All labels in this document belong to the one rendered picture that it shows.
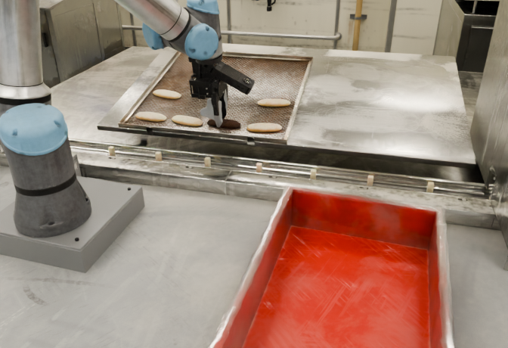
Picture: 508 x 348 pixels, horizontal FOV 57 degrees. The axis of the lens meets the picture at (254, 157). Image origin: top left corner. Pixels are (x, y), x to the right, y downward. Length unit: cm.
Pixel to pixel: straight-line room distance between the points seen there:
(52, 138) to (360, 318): 64
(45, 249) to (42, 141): 22
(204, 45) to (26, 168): 42
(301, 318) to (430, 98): 88
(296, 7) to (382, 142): 366
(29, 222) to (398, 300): 71
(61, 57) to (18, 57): 293
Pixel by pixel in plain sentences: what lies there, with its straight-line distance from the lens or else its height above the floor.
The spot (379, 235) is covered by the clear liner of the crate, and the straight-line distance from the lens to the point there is 104.
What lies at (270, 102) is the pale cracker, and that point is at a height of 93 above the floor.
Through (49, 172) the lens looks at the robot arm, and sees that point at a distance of 97.
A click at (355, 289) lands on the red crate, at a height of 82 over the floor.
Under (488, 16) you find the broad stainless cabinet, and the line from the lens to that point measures 278.
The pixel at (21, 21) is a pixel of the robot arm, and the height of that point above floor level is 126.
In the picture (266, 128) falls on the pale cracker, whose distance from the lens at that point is 132.
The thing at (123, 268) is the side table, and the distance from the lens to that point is 100.
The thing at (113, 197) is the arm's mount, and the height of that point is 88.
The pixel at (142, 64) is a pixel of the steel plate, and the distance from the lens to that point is 224.
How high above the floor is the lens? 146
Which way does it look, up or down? 28 degrees down
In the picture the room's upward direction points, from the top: 1 degrees counter-clockwise
